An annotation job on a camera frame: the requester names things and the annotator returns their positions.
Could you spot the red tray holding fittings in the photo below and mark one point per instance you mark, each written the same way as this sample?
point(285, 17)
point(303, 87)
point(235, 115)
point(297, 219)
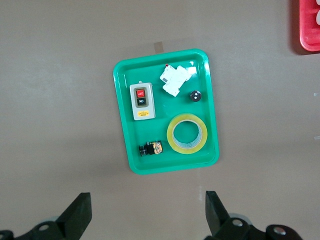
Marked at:
point(306, 30)

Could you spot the black push-button with orange label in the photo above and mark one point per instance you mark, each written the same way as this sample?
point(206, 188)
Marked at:
point(151, 148)

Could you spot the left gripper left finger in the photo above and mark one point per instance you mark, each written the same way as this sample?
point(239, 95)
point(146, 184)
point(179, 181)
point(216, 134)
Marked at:
point(72, 220)

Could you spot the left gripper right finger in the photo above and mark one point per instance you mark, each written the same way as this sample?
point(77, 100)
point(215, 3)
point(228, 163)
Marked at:
point(217, 220)

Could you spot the small black round buzzer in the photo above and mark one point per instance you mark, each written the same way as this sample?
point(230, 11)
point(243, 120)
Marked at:
point(195, 96)

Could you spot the brown tape piece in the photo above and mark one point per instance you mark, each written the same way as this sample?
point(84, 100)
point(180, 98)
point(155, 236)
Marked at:
point(158, 47)

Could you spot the grey on-off switch box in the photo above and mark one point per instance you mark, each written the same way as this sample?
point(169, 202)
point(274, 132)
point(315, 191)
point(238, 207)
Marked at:
point(143, 110)

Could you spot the white circuit breaker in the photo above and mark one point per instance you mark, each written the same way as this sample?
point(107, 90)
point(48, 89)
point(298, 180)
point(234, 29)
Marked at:
point(173, 80)

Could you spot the green plastic tray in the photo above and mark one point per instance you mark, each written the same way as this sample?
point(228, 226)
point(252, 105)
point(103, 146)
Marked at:
point(150, 130)

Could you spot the yellowish clear tape roll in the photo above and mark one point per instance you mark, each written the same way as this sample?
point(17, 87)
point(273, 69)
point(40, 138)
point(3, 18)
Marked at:
point(187, 117)

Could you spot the white-capped metal pipe fitting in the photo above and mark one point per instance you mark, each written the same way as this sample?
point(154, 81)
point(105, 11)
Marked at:
point(318, 17)

